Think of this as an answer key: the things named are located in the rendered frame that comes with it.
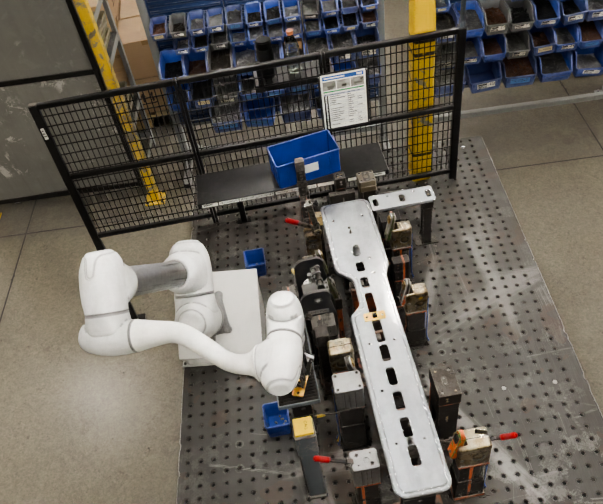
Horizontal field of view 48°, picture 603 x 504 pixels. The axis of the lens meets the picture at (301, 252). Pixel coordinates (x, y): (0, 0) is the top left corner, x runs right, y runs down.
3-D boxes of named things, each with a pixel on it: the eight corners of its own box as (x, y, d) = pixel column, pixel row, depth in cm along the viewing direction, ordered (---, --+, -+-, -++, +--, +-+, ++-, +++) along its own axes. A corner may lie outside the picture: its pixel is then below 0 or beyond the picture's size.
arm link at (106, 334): (128, 357, 198) (121, 311, 198) (73, 363, 202) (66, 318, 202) (147, 349, 211) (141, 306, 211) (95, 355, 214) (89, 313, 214)
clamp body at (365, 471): (387, 516, 234) (384, 470, 208) (355, 522, 234) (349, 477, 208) (380, 490, 241) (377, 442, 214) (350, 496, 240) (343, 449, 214)
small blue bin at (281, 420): (293, 435, 259) (290, 424, 253) (268, 440, 259) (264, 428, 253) (289, 410, 267) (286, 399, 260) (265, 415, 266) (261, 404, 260)
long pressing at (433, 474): (463, 488, 209) (463, 485, 207) (392, 501, 208) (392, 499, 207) (367, 198, 304) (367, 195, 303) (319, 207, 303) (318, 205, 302)
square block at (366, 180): (378, 236, 327) (376, 180, 301) (362, 239, 327) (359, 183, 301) (375, 225, 332) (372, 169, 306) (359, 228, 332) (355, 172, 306)
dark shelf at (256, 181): (389, 174, 311) (389, 169, 309) (198, 210, 310) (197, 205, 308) (378, 146, 327) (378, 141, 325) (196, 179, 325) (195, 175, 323)
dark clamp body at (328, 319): (350, 384, 272) (343, 327, 245) (318, 390, 272) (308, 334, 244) (345, 362, 280) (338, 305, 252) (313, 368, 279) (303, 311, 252)
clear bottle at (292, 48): (302, 73, 300) (297, 32, 285) (288, 76, 300) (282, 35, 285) (300, 66, 304) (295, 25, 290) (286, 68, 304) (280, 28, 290)
